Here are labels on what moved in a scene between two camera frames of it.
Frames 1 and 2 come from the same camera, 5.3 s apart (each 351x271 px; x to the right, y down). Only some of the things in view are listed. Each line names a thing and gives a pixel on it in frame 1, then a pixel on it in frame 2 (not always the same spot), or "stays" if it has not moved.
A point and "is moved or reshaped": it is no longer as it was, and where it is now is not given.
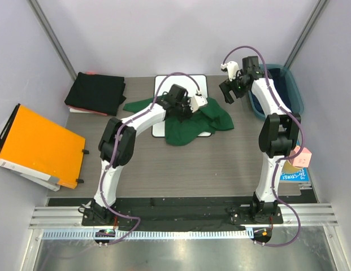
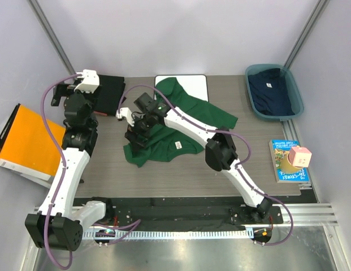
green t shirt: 211,119 is moved or reshaped
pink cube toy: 302,158 stays
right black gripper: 225,86 to 132,135
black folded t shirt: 99,92 stays
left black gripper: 181,118 to 61,90
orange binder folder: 35,147 stays
